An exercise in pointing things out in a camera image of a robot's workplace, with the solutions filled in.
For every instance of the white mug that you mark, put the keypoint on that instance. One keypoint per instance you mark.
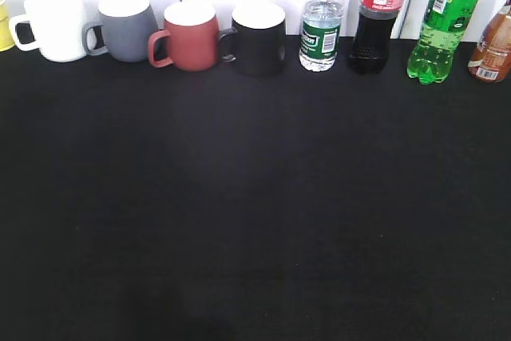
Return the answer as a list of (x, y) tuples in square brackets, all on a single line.
[(56, 26)]

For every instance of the green soda bottle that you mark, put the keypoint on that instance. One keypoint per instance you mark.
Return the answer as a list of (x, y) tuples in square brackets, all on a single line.
[(443, 26)]

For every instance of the cestbon water bottle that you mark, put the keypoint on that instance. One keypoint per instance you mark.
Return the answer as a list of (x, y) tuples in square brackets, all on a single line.
[(321, 24)]

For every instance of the yellow cup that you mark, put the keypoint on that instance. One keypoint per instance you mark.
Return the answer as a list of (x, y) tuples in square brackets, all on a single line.
[(6, 40)]

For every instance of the black mug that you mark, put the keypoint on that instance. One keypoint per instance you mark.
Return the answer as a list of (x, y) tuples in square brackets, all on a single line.
[(255, 42)]

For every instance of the red mug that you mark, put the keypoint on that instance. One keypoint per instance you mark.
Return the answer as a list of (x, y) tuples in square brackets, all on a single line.
[(189, 38)]

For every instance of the grey mug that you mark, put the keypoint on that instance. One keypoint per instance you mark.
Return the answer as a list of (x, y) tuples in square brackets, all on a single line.
[(126, 26)]

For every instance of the cola bottle red label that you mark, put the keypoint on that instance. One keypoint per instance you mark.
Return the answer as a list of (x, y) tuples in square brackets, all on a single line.
[(371, 44)]

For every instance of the brown tea bottle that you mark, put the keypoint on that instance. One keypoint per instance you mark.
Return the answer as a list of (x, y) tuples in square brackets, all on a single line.
[(490, 61)]

